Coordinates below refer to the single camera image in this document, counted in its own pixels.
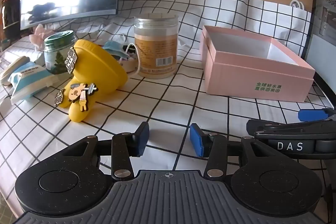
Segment yellow foam slipper with charms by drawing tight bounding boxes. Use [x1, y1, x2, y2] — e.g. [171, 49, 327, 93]
[54, 39, 129, 123]

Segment green lid glass jar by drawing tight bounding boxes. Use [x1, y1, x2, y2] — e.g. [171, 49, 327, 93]
[43, 30, 76, 75]

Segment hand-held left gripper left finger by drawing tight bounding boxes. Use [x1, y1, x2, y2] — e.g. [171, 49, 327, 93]
[63, 122, 150, 180]

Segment white thin cord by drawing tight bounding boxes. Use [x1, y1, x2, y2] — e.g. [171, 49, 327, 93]
[123, 44, 141, 74]

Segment pink cardboard box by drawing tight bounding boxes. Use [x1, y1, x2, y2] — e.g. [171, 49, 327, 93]
[199, 25, 316, 103]

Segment white black checkered tablecloth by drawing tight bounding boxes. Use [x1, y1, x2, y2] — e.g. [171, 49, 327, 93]
[0, 0, 336, 203]

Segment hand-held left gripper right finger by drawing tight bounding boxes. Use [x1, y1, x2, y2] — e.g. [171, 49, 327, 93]
[189, 123, 273, 179]

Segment blue face mask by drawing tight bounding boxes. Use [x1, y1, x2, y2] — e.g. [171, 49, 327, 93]
[102, 40, 130, 60]
[8, 61, 59, 105]

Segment small white plastic object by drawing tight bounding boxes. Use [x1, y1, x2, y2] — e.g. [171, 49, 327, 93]
[119, 57, 137, 73]

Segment clear plastic jar orange label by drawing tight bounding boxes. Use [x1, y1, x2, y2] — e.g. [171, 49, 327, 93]
[134, 13, 178, 79]

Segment pink tissue pack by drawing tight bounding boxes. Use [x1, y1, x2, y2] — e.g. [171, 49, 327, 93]
[29, 24, 53, 51]

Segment dark brown bag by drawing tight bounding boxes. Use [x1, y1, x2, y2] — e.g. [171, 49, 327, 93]
[0, 0, 21, 38]

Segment white curved plastic object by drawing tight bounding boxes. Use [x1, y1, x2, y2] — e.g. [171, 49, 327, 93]
[0, 55, 30, 86]

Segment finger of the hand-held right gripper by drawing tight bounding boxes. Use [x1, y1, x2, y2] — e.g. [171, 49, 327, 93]
[298, 108, 336, 122]

